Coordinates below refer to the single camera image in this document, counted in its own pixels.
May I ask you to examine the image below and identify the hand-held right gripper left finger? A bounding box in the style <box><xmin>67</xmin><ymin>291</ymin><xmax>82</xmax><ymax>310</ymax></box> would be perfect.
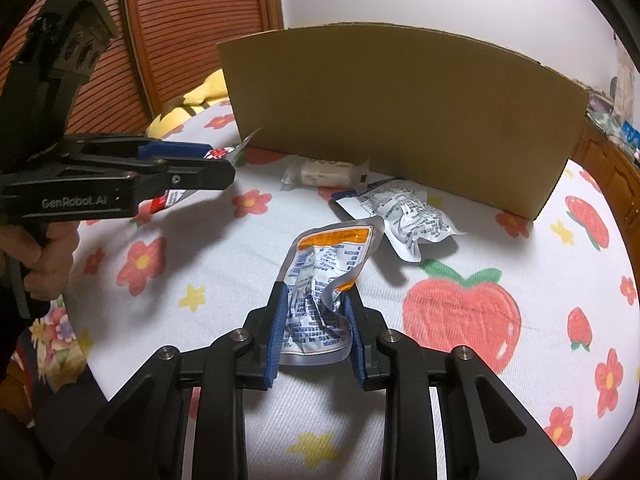
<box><xmin>50</xmin><ymin>281</ymin><xmax>289</xmax><ymax>480</ymax></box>

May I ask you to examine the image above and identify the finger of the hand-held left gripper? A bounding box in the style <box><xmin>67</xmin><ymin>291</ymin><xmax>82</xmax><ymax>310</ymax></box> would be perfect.
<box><xmin>60</xmin><ymin>132</ymin><xmax>216</xmax><ymax>162</ymax></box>
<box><xmin>65</xmin><ymin>156</ymin><xmax>237</xmax><ymax>212</ymax></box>

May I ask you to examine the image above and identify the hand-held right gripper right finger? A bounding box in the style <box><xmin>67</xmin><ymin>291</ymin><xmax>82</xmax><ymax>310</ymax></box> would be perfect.
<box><xmin>342</xmin><ymin>292</ymin><xmax>578</xmax><ymax>480</ymax></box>

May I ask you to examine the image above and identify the small white red-print packet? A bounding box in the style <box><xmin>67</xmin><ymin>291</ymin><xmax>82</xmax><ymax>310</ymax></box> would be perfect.
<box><xmin>150</xmin><ymin>128</ymin><xmax>262</xmax><ymax>213</ymax></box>

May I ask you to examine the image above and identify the orange snack packet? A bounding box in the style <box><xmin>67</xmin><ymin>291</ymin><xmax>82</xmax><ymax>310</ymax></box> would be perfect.
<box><xmin>277</xmin><ymin>216</ymin><xmax>386</xmax><ymax>368</ymax></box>

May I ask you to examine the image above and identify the brown cardboard box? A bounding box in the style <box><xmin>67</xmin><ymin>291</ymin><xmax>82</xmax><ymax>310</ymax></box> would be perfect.
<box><xmin>216</xmin><ymin>22</ymin><xmax>587</xmax><ymax>222</ymax></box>

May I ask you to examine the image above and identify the person's left hand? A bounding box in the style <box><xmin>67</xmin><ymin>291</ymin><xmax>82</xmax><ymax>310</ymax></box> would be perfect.
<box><xmin>0</xmin><ymin>220</ymin><xmax>79</xmax><ymax>302</ymax></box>

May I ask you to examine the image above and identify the yellow plush toy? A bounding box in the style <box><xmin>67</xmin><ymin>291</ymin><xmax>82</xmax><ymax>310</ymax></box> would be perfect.
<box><xmin>146</xmin><ymin>69</ymin><xmax>231</xmax><ymax>137</ymax></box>

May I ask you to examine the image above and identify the white floral cloth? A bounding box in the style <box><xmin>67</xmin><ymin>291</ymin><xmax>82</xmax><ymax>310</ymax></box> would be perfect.
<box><xmin>65</xmin><ymin>95</ymin><xmax>640</xmax><ymax>480</ymax></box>

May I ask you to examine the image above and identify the white snack bar packet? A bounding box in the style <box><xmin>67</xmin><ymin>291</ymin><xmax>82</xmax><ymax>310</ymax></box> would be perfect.
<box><xmin>280</xmin><ymin>156</ymin><xmax>371</xmax><ymax>192</ymax></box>

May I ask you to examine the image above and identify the patterned quilt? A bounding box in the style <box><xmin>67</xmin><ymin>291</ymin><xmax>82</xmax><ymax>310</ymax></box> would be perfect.
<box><xmin>27</xmin><ymin>300</ymin><xmax>96</xmax><ymax>386</ymax></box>

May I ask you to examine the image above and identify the silver foil snack packet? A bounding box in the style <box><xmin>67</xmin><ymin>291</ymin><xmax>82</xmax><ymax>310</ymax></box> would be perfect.
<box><xmin>330</xmin><ymin>178</ymin><xmax>466</xmax><ymax>263</ymax></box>

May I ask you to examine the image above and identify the person's dark clothing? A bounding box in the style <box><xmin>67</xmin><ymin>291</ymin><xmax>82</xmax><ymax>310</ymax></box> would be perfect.
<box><xmin>0</xmin><ymin>290</ymin><xmax>108</xmax><ymax>480</ymax></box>

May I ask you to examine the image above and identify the wooden sideboard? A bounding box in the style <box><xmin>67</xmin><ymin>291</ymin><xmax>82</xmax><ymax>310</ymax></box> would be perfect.
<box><xmin>570</xmin><ymin>125</ymin><xmax>640</xmax><ymax>221</ymax></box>

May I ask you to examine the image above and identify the stack of folded cloths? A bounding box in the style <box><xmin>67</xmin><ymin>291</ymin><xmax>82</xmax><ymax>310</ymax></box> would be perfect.
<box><xmin>586</xmin><ymin>87</ymin><xmax>626</xmax><ymax>131</ymax></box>

